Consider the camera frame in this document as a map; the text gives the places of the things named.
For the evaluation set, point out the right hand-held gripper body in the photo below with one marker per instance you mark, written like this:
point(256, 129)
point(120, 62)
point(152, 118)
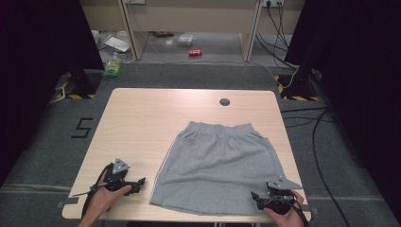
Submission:
point(280, 198)

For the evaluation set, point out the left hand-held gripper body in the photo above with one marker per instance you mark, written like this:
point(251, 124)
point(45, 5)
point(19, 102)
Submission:
point(118, 176)

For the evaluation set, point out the grey shorts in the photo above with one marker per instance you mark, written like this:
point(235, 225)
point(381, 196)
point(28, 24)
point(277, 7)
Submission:
point(217, 164)

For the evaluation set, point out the person's right hand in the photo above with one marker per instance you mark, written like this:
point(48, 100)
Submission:
point(291, 219)

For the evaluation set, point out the person's left hand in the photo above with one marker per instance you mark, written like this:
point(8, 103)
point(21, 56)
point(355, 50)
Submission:
point(102, 200)

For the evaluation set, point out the grey tape strip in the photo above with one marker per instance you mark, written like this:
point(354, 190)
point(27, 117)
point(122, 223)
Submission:
point(67, 202)
point(310, 209)

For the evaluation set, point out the black stand base striped tape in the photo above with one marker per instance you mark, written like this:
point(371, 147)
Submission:
point(298, 90)
point(80, 85)

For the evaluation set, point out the green packet on floor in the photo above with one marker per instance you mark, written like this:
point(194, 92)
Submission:
point(112, 67)

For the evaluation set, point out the white paper sheet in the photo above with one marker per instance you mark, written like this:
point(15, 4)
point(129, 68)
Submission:
point(117, 43)

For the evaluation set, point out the black curtain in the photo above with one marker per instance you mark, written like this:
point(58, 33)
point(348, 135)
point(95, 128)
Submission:
point(362, 78)
point(38, 63)

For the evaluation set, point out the red drink can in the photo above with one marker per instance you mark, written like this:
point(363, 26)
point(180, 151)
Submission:
point(195, 52)

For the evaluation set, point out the clear plastic container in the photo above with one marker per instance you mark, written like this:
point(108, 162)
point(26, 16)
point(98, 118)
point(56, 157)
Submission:
point(186, 40)

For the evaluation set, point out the white wall socket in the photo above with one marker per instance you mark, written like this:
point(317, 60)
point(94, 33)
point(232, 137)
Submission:
point(272, 3)

